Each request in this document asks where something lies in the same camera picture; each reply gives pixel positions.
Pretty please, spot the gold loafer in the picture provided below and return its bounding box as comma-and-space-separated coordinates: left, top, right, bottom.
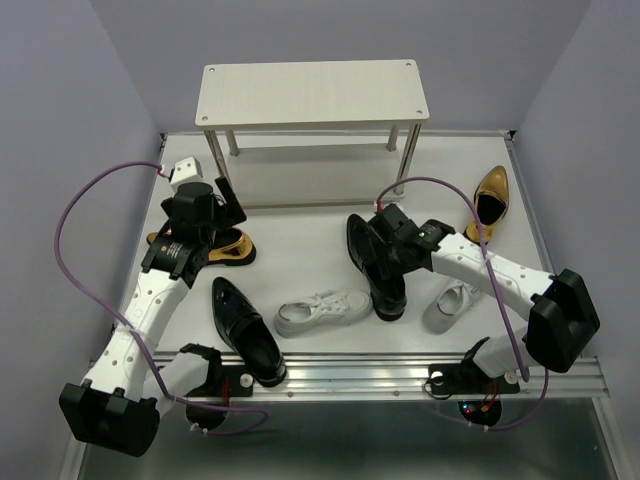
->
141, 227, 257, 268
464, 165, 510, 245

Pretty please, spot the black loafer with tag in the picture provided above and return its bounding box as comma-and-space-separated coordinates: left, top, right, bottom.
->
346, 213, 407, 322

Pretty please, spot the white lace-up sneaker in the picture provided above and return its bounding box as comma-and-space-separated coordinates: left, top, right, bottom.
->
274, 289, 373, 338

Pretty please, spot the black patent loafer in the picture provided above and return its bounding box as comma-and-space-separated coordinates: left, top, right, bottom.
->
211, 277, 287, 388

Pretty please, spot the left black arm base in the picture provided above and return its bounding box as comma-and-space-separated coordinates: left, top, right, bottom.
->
180, 343, 254, 431

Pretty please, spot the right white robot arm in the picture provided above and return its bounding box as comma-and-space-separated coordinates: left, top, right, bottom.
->
369, 204, 600, 390

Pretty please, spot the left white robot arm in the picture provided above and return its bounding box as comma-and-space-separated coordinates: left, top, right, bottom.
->
59, 177, 246, 457

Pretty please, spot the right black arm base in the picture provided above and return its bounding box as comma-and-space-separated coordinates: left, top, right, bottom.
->
422, 337, 520, 427

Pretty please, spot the white two-tier shoe shelf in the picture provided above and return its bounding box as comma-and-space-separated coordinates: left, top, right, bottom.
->
195, 59, 430, 208

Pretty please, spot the white sneaker right side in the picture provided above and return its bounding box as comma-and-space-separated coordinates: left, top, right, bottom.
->
422, 279, 483, 335

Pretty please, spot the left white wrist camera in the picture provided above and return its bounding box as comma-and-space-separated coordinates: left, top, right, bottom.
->
169, 157, 203, 191

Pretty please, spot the aluminium mounting rail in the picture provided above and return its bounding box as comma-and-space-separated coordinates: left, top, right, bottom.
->
155, 351, 609, 407

